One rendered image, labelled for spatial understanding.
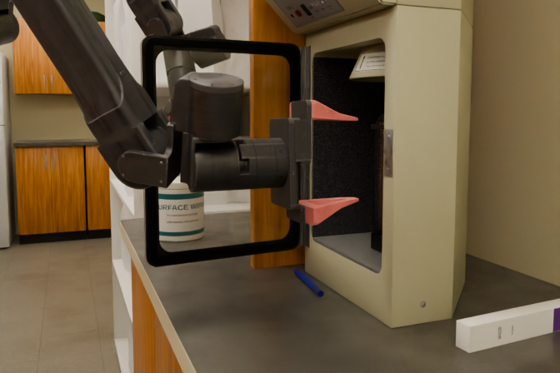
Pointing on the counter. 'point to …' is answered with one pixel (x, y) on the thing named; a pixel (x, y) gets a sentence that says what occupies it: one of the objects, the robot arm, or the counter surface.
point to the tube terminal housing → (414, 141)
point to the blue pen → (309, 282)
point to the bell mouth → (370, 64)
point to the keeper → (388, 152)
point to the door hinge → (305, 164)
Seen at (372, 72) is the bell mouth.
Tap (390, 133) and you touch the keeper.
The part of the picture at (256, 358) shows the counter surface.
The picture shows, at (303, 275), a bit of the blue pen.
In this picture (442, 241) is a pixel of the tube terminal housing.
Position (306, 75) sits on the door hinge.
